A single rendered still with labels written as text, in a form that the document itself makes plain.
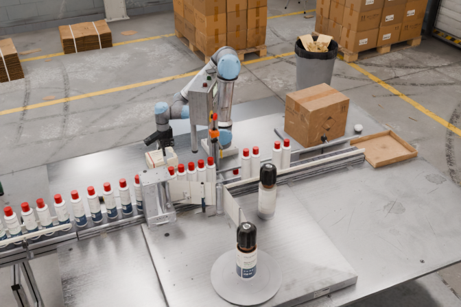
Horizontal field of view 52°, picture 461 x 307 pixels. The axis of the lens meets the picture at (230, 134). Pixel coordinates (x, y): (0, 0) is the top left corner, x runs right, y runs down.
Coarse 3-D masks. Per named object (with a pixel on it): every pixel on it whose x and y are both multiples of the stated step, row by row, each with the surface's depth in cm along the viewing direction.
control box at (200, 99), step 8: (200, 80) 228; (216, 80) 231; (192, 88) 221; (200, 88) 221; (208, 88) 221; (192, 96) 221; (200, 96) 220; (208, 96) 220; (192, 104) 224; (200, 104) 223; (208, 104) 222; (216, 104) 237; (192, 112) 226; (200, 112) 225; (208, 112) 225; (192, 120) 229; (200, 120) 228; (208, 120) 227
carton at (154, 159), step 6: (156, 150) 278; (150, 156) 273; (156, 156) 273; (162, 156) 273; (174, 156) 273; (150, 162) 268; (156, 162) 268; (162, 162) 270; (168, 162) 272; (174, 162) 274; (150, 168) 272; (174, 168) 276
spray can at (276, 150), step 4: (276, 140) 254; (276, 144) 251; (280, 144) 252; (272, 148) 255; (276, 148) 253; (280, 148) 254; (272, 152) 255; (276, 152) 253; (280, 152) 254; (272, 156) 256; (276, 156) 255; (280, 156) 255; (272, 160) 258; (276, 160) 256; (280, 160) 257; (276, 164) 258; (280, 164) 259; (276, 168) 259; (280, 168) 260
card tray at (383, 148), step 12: (384, 132) 300; (360, 144) 294; (372, 144) 294; (384, 144) 294; (396, 144) 294; (408, 144) 287; (372, 156) 283; (384, 156) 283; (396, 156) 283; (408, 156) 280
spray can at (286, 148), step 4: (284, 140) 254; (288, 140) 253; (284, 144) 254; (288, 144) 254; (284, 148) 255; (288, 148) 255; (284, 152) 256; (288, 152) 256; (284, 156) 257; (288, 156) 257; (284, 160) 259; (288, 160) 259; (284, 164) 260; (288, 164) 261; (284, 168) 261
